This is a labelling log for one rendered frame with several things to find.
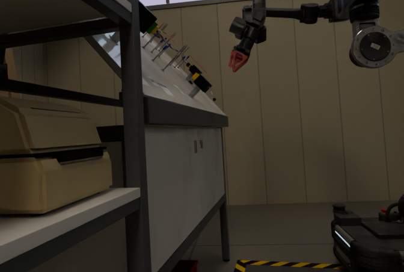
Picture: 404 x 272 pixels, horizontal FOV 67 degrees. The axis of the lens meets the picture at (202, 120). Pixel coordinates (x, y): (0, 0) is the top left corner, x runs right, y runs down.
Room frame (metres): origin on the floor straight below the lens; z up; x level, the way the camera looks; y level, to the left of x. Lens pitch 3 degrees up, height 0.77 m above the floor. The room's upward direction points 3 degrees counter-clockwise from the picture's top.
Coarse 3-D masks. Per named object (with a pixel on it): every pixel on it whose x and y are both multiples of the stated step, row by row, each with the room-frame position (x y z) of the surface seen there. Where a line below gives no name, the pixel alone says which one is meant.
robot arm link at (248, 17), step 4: (244, 8) 1.87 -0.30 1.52; (248, 8) 1.85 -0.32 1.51; (244, 12) 1.86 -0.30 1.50; (248, 12) 1.85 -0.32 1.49; (244, 16) 1.86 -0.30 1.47; (248, 16) 1.81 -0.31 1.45; (264, 28) 1.58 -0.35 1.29; (260, 32) 1.58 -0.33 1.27; (264, 32) 1.58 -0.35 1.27; (260, 36) 1.59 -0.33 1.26; (264, 36) 1.59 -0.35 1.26; (260, 40) 1.60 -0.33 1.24; (264, 40) 1.61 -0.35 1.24
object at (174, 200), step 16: (144, 128) 0.81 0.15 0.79; (160, 128) 0.91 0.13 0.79; (176, 128) 1.06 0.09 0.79; (192, 128) 1.26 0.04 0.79; (160, 144) 0.91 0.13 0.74; (176, 144) 1.05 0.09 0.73; (192, 144) 1.24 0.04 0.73; (160, 160) 0.90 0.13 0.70; (176, 160) 1.04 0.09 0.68; (192, 160) 1.23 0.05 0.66; (160, 176) 0.90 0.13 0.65; (176, 176) 1.03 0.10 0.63; (192, 176) 1.22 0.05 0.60; (160, 192) 0.89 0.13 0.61; (176, 192) 1.03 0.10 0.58; (192, 192) 1.21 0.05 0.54; (160, 208) 0.88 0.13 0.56; (176, 208) 1.02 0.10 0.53; (192, 208) 1.20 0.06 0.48; (160, 224) 0.88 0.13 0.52; (176, 224) 1.01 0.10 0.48; (192, 224) 1.18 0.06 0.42; (160, 240) 0.87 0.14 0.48; (176, 240) 1.00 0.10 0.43; (160, 256) 0.87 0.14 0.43
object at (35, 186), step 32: (0, 96) 0.47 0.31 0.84; (0, 128) 0.45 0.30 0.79; (32, 128) 0.46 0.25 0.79; (64, 128) 0.53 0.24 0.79; (0, 160) 0.46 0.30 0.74; (32, 160) 0.45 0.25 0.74; (64, 160) 0.48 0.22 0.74; (96, 160) 0.58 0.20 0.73; (0, 192) 0.45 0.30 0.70; (32, 192) 0.44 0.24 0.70; (64, 192) 0.48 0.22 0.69; (96, 192) 0.59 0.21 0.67
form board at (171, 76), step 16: (112, 32) 1.04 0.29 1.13; (96, 48) 0.78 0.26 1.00; (112, 48) 0.86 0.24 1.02; (160, 48) 1.89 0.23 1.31; (112, 64) 0.77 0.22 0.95; (144, 64) 1.05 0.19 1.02; (160, 64) 1.35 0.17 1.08; (176, 64) 1.90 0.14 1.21; (160, 80) 1.05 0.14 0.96; (176, 80) 1.37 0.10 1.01; (144, 96) 0.75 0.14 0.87; (160, 96) 0.86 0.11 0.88; (176, 96) 1.06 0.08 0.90
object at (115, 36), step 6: (138, 0) 0.90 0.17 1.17; (144, 6) 0.90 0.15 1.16; (144, 12) 0.91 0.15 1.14; (150, 12) 0.92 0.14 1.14; (144, 18) 0.92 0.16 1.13; (150, 18) 0.93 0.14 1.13; (156, 18) 0.93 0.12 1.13; (144, 24) 0.93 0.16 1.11; (150, 24) 0.94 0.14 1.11; (144, 30) 0.94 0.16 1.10; (114, 36) 0.94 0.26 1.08; (114, 42) 0.94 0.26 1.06
